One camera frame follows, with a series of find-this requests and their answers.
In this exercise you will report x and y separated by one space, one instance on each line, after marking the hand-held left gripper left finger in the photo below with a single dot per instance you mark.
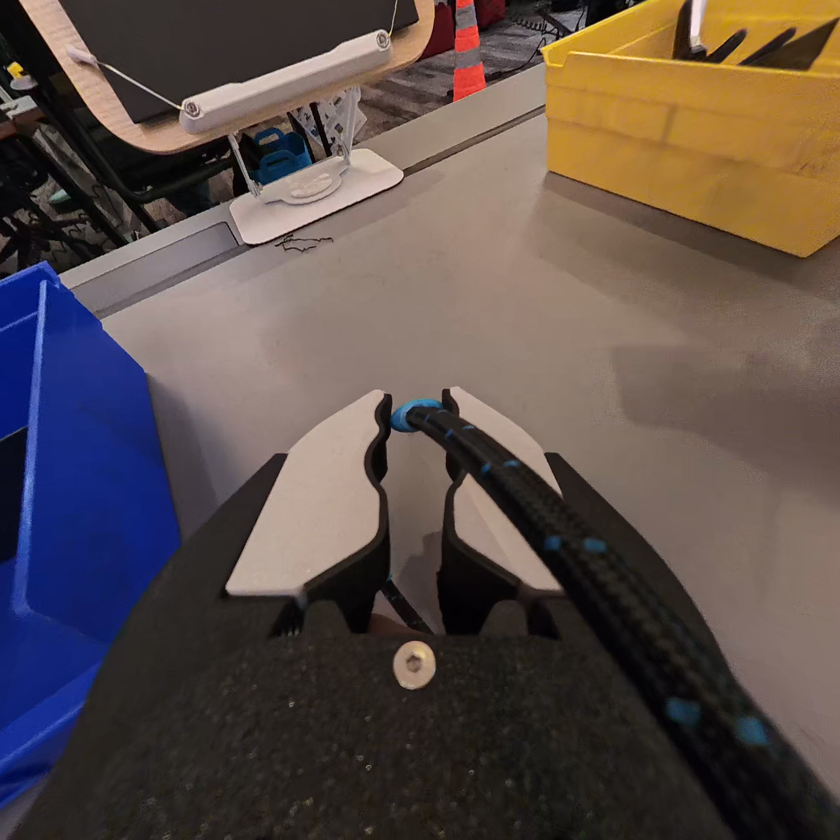
308 518

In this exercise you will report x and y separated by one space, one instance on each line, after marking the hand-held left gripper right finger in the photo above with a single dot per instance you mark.
485 525

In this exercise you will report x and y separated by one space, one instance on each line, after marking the blue storage bin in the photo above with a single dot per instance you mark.
85 459

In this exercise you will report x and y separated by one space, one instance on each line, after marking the yellow storage bin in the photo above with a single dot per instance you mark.
689 164

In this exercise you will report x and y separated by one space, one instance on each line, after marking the black video switch box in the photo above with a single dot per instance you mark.
686 29

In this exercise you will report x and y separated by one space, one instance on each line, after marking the black bin divider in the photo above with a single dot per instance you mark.
800 49
12 499

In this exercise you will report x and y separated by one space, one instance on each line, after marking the printed paper sheet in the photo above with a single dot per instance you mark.
334 121

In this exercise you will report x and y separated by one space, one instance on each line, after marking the orange traffic cone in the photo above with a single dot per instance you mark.
469 52

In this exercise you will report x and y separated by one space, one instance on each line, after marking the red storage bin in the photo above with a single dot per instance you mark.
491 12
438 29

